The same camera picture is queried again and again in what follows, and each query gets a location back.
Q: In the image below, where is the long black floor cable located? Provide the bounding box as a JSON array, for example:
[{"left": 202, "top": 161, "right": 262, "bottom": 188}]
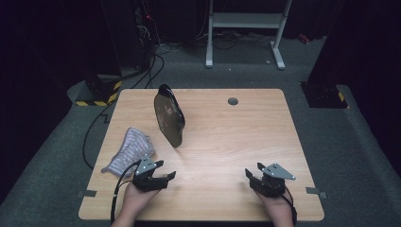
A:
[{"left": 81, "top": 102, "right": 118, "bottom": 170}]

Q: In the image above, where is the black floral plate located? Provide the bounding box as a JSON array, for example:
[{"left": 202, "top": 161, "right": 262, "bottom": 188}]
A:
[{"left": 153, "top": 83, "right": 186, "bottom": 148}]

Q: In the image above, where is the dark equipment rack with wires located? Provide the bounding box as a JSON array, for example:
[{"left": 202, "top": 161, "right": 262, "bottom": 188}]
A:
[{"left": 131, "top": 0, "right": 160, "bottom": 71}]

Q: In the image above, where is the grey tape piece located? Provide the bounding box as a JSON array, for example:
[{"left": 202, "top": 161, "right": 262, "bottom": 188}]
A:
[
  {"left": 77, "top": 189, "right": 98, "bottom": 199},
  {"left": 305, "top": 186, "right": 328, "bottom": 200}
]

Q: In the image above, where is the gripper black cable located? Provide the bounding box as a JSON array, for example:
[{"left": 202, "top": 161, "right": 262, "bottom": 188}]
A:
[
  {"left": 279, "top": 185, "right": 298, "bottom": 227},
  {"left": 110, "top": 159, "right": 142, "bottom": 225}
]

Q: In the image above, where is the person's left hand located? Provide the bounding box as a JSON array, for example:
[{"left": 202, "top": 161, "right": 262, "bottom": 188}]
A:
[{"left": 122, "top": 182, "right": 161, "bottom": 220}]

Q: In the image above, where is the person's right hand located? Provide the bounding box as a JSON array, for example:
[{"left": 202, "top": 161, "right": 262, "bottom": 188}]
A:
[{"left": 253, "top": 186, "right": 295, "bottom": 221}]

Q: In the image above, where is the black yellow striped base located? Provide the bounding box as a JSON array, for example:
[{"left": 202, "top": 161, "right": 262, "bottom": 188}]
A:
[
  {"left": 75, "top": 74, "right": 123, "bottom": 108},
  {"left": 300, "top": 80, "right": 350, "bottom": 110}
]

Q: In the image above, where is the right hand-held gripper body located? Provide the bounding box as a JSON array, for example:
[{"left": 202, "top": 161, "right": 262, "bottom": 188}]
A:
[{"left": 249, "top": 162, "right": 297, "bottom": 199}]

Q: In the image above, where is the black floor cable pair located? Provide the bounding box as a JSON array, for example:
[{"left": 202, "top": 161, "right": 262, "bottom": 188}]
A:
[{"left": 121, "top": 51, "right": 166, "bottom": 90}]

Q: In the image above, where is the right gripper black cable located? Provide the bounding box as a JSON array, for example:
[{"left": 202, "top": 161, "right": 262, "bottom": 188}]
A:
[{"left": 279, "top": 185, "right": 298, "bottom": 227}]

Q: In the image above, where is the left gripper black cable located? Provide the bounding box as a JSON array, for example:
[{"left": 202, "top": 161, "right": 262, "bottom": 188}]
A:
[{"left": 110, "top": 159, "right": 142, "bottom": 225}]

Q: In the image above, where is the tangle of floor cables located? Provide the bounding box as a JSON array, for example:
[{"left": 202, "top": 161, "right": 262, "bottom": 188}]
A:
[{"left": 194, "top": 28, "right": 276, "bottom": 51}]

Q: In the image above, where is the purple striped cloth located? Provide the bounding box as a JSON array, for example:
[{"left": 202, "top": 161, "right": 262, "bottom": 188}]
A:
[{"left": 100, "top": 127, "right": 156, "bottom": 178}]

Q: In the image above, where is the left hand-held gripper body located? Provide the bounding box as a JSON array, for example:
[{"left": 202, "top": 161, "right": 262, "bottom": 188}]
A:
[{"left": 131, "top": 157, "right": 168, "bottom": 193}]

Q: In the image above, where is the white metal stand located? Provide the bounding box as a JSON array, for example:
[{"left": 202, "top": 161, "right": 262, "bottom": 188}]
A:
[{"left": 205, "top": 0, "right": 293, "bottom": 71}]

